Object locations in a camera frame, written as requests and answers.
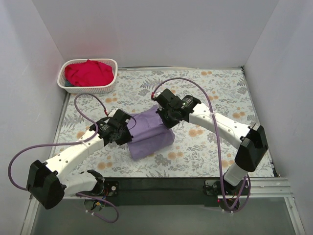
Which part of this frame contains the purple t shirt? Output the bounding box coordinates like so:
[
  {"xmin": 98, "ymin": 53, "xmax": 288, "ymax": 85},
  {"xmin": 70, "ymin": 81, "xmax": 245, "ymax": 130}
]
[{"xmin": 128, "ymin": 105, "xmax": 175, "ymax": 161}]

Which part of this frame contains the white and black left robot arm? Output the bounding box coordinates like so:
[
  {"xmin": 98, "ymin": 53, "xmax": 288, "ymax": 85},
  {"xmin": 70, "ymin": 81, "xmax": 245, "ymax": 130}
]
[{"xmin": 26, "ymin": 117, "xmax": 133, "ymax": 210}]

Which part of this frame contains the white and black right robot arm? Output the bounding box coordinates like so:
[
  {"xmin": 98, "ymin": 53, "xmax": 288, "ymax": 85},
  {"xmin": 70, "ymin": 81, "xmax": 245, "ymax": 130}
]
[{"xmin": 157, "ymin": 100, "xmax": 268, "ymax": 188}]

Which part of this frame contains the white plastic basket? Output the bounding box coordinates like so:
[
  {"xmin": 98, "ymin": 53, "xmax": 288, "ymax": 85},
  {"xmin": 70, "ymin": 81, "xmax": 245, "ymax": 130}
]
[{"xmin": 57, "ymin": 59, "xmax": 118, "ymax": 94}]

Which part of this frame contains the floral patterned table mat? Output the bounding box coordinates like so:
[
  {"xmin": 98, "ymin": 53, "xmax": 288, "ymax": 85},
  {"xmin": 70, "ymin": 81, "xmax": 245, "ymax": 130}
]
[{"xmin": 54, "ymin": 69, "xmax": 257, "ymax": 177}]

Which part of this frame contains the red t shirt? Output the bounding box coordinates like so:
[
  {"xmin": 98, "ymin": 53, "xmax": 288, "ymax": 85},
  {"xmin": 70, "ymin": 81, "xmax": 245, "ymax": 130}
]
[{"xmin": 65, "ymin": 60, "xmax": 114, "ymax": 87}]

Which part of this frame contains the teal cloth in basket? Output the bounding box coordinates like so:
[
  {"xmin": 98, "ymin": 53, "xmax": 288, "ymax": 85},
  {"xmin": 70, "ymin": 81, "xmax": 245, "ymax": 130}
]
[{"xmin": 64, "ymin": 80, "xmax": 73, "ymax": 87}]

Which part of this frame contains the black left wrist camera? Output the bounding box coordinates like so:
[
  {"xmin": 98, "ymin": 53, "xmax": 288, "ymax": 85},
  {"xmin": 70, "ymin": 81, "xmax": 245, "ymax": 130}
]
[{"xmin": 109, "ymin": 109, "xmax": 131, "ymax": 124}]

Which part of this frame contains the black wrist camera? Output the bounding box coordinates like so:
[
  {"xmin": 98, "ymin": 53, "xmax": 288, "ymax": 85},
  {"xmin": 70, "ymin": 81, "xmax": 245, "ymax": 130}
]
[
  {"xmin": 155, "ymin": 89, "xmax": 180, "ymax": 108},
  {"xmin": 109, "ymin": 109, "xmax": 131, "ymax": 124}
]

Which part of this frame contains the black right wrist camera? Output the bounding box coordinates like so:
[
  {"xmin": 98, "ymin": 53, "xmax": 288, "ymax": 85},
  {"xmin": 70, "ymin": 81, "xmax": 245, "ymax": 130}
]
[{"xmin": 155, "ymin": 89, "xmax": 180, "ymax": 108}]

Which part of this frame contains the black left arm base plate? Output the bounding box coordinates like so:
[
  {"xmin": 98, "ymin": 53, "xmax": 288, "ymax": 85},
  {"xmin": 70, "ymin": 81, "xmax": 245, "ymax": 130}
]
[{"xmin": 80, "ymin": 180, "xmax": 119, "ymax": 197}]

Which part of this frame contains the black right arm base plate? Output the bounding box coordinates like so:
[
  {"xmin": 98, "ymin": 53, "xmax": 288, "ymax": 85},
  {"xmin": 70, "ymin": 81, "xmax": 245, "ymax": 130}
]
[{"xmin": 203, "ymin": 179, "xmax": 248, "ymax": 196}]

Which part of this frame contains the aluminium front frame rail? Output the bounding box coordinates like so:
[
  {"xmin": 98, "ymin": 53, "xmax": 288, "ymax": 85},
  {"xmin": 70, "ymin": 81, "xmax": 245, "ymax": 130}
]
[{"xmin": 31, "ymin": 178, "xmax": 293, "ymax": 199}]

